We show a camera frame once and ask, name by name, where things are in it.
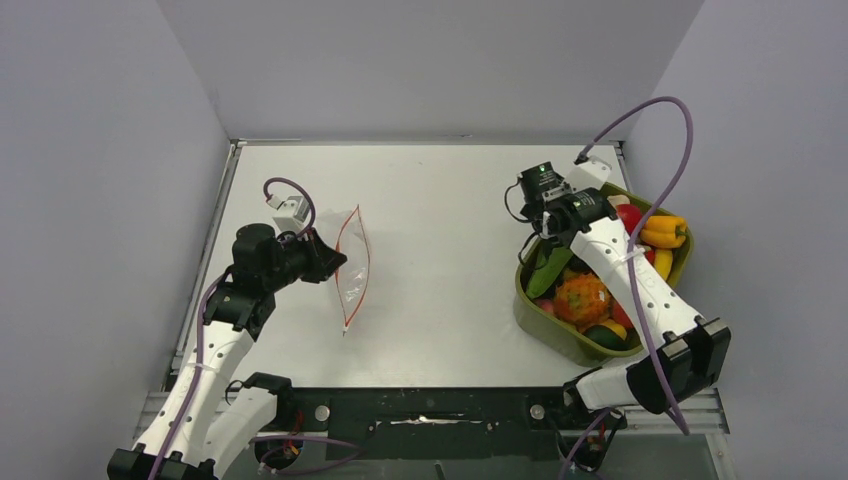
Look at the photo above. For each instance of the dark green avocado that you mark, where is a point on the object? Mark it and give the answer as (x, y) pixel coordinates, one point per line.
(609, 336)

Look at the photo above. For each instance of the green leaf vegetable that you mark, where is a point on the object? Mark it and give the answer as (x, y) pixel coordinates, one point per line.
(547, 269)

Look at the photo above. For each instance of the orange yellow bell pepper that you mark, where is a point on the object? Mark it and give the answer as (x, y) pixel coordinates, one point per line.
(664, 231)

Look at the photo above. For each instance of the orange bumpy fruit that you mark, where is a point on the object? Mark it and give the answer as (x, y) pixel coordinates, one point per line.
(582, 301)

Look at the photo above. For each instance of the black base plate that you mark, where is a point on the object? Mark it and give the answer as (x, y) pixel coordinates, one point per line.
(536, 423)

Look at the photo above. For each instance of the red apple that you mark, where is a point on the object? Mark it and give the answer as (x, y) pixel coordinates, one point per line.
(631, 216)

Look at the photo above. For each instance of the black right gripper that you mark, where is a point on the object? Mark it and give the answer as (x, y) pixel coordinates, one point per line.
(528, 209)

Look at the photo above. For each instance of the olive green plastic bin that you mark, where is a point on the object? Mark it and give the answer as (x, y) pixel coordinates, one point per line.
(537, 318)

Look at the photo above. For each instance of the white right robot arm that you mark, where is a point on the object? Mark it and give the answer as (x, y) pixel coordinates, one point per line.
(685, 351)

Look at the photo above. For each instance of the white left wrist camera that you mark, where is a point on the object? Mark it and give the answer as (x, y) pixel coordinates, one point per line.
(290, 214)

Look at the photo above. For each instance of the clear orange zip bag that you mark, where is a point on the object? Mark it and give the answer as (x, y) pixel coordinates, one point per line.
(352, 278)

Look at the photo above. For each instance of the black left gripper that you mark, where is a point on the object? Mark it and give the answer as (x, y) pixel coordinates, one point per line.
(323, 259)

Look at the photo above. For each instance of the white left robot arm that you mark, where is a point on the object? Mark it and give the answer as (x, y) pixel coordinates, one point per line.
(189, 438)

